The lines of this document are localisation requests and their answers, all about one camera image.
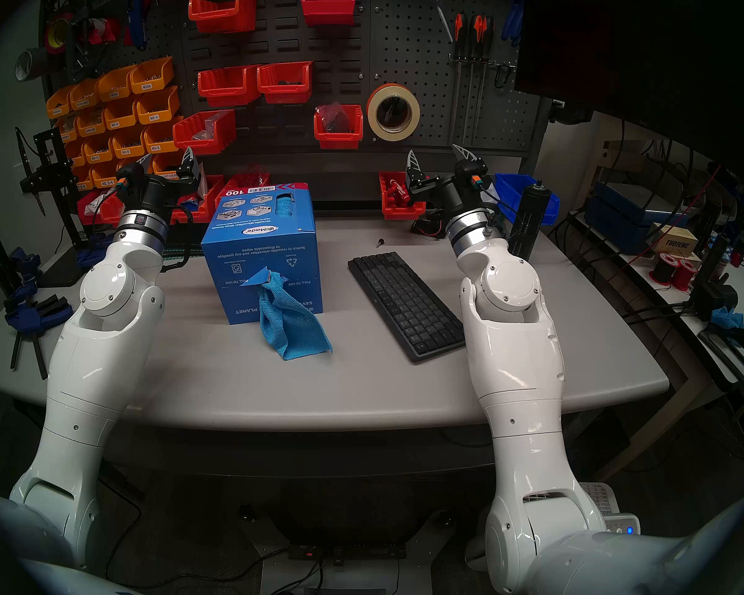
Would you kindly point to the beige masking tape roll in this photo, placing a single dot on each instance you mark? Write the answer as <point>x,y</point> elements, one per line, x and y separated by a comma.
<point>372,113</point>

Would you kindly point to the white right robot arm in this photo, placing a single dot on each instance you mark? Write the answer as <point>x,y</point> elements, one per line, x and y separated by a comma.
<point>521,364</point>

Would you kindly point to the red bin with markers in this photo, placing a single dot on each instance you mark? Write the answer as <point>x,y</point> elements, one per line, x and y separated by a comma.
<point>392,206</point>

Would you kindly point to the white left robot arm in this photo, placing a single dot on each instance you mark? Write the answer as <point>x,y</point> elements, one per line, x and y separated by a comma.
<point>93,364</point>

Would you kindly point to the grey duct tape roll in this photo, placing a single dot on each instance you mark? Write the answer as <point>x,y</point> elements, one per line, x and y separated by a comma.
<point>25,67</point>

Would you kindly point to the blue plastic bin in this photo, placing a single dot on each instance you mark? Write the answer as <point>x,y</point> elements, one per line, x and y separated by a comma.
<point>514,185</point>

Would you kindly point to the deep red plastic storage bin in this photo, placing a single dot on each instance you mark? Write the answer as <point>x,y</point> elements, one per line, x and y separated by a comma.
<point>328,6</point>

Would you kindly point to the yellow small parts bin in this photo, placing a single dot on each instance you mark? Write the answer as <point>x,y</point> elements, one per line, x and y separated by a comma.
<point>57,102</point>
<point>121,113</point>
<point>74,154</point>
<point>98,149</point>
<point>127,163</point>
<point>84,93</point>
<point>128,143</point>
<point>105,174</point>
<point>115,82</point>
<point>160,138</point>
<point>152,74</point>
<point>84,180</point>
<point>90,123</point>
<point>164,163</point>
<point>158,106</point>
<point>67,127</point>

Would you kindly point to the red bin with white bags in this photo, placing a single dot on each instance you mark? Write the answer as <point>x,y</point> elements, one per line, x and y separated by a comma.
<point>88,208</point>

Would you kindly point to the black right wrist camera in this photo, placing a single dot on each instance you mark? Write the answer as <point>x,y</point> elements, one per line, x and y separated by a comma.
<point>472,178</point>

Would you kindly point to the red yellow tape roll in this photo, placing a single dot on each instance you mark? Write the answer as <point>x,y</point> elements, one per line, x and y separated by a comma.
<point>56,37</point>

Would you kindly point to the dark blue storage box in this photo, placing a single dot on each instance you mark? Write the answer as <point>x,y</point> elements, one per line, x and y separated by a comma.
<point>620,219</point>

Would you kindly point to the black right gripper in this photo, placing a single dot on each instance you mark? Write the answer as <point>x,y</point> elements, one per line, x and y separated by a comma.
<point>452,197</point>

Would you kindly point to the black cylindrical bottle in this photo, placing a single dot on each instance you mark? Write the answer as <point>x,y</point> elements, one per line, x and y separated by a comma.
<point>529,219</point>

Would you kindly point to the red bin with clear bags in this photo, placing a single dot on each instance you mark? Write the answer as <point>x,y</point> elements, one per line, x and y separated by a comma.
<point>204,134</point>

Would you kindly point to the black power adapter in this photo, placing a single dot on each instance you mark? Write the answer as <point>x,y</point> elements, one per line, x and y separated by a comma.
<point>713,296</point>

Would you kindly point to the blue black bar clamp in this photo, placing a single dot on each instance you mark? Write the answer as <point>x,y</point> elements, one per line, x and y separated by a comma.
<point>25,265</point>
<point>34,318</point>

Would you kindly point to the red bin with black parts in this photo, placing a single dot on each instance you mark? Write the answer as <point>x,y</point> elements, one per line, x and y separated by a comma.
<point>339,132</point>

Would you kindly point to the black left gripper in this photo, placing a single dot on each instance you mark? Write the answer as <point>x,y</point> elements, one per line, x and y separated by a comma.
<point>155,194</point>

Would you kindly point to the white air purifier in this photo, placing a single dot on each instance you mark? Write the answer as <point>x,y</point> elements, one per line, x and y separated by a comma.
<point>611,507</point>

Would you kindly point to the black power strip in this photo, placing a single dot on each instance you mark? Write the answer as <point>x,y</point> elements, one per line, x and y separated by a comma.
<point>347,551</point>

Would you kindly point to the small cardboard box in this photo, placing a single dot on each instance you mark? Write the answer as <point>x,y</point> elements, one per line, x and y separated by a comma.
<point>674,240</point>

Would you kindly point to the red bin with red mesh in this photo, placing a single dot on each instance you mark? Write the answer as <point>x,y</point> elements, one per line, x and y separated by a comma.
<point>242,181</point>

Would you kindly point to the dark grey pegboard panel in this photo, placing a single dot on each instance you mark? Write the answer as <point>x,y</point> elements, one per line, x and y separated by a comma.
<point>409,61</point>

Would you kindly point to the crumpled blue rag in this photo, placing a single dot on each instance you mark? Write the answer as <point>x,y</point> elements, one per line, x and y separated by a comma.
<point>727,318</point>

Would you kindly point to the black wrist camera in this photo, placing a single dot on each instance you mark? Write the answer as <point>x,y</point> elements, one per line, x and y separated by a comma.
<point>472,178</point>
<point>127,186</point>

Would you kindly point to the blue microfiber shop towel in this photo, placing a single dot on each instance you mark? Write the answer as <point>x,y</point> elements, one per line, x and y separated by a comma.
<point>288,330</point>

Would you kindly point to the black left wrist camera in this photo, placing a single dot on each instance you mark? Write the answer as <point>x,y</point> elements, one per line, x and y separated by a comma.
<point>127,186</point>

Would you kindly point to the black monitor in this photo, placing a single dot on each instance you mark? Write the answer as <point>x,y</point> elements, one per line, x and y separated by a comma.
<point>626,54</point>

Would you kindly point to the black metal stand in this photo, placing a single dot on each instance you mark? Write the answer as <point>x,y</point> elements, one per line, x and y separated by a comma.
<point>53,172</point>

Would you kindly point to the black computer keyboard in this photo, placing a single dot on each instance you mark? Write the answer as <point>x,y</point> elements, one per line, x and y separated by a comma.
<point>403,302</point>

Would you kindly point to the blue shop towel box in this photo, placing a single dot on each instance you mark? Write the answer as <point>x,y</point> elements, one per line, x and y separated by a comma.
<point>266,253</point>

